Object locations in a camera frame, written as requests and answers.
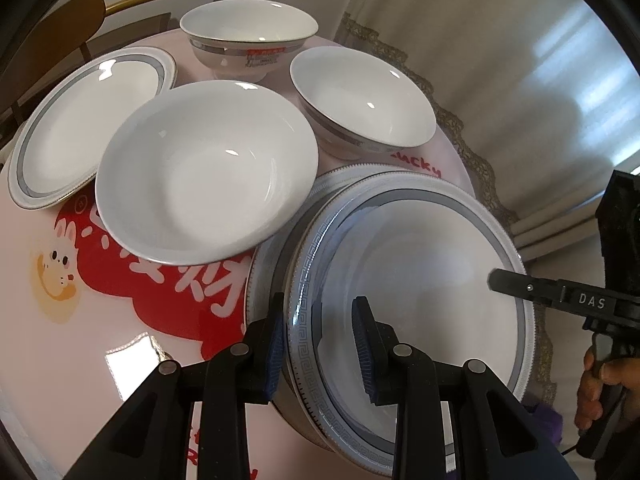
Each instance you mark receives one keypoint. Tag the person's right hand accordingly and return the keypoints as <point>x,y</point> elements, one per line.
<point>590,390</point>

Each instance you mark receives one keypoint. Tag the white bowl with red label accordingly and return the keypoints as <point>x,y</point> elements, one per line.
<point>245,25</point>

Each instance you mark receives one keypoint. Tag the large plain white bowl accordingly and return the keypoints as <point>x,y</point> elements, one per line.
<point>200,170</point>

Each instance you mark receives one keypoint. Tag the white bowl with grey band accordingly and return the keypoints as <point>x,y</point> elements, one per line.
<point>360,95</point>

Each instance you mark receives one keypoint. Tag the beige lace-trimmed curtain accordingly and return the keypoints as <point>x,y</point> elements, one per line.
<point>500,85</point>

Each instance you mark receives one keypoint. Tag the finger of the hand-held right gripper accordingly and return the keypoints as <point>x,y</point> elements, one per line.
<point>540,292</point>

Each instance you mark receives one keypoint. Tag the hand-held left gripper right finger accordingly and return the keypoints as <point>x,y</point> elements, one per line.
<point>364,355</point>

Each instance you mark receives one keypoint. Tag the grey band rim plate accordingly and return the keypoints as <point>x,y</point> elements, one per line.
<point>85,120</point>

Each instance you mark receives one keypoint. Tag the brown wooden chair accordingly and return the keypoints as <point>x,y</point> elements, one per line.
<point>65,35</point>

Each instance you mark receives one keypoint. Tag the grey key-pattern rim plate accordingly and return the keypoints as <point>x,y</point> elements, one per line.
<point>425,285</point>

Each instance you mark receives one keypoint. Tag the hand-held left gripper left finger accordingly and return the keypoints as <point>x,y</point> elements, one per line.
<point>273,360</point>

